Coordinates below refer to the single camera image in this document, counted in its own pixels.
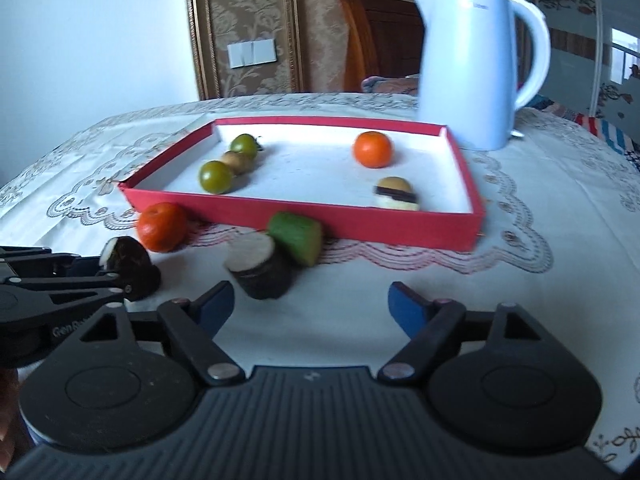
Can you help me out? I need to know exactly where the gilded wall panel frame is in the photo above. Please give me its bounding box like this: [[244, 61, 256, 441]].
[[187, 0, 306, 101]]

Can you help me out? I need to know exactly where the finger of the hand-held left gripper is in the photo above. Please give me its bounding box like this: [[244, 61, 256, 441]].
[[0, 276, 136, 313], [0, 245, 123, 281]]

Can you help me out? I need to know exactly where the white wall switch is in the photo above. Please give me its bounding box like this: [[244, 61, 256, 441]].
[[227, 39, 277, 68]]

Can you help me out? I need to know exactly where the large orange tangerine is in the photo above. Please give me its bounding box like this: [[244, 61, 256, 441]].
[[136, 202, 189, 253]]

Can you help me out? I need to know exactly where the striped colourful cloth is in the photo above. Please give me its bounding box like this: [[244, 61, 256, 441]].
[[530, 94, 640, 166]]

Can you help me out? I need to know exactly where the small tan fruit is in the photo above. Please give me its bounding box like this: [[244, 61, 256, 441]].
[[377, 176, 414, 194]]

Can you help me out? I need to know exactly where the dark chunk with tan face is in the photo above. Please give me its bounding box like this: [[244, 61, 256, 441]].
[[374, 185, 420, 212]]

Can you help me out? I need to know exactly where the white electric kettle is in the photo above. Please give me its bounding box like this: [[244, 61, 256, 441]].
[[412, 0, 552, 152]]

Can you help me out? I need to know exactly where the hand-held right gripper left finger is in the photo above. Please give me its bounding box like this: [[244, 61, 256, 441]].
[[80, 280, 246, 386]]

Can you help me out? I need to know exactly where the patterned sliding wardrobe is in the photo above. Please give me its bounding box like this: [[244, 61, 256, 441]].
[[530, 0, 640, 126]]

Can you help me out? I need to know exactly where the wooden headboard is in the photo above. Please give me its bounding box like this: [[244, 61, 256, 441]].
[[336, 0, 426, 93]]

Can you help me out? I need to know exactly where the tan round fruit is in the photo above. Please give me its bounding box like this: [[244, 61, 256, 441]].
[[221, 151, 257, 176]]

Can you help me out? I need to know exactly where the crumpled bedding pile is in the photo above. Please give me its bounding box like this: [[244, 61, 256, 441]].
[[361, 75, 421, 97]]

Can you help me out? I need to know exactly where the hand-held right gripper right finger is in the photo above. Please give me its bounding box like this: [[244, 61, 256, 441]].
[[377, 281, 543, 381]]

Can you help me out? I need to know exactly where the green tomato with stem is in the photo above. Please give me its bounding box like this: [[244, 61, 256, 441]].
[[229, 133, 263, 157]]

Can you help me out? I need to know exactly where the small orange tangerine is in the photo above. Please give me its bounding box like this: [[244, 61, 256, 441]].
[[352, 131, 394, 169]]

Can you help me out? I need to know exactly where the red cardboard tray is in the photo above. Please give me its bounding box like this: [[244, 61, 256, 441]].
[[118, 116, 487, 252]]

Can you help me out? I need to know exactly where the green fruit chunk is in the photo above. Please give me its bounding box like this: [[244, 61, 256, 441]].
[[267, 211, 324, 267]]

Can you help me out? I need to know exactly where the person's left hand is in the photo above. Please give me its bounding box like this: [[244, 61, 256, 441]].
[[0, 366, 23, 461]]

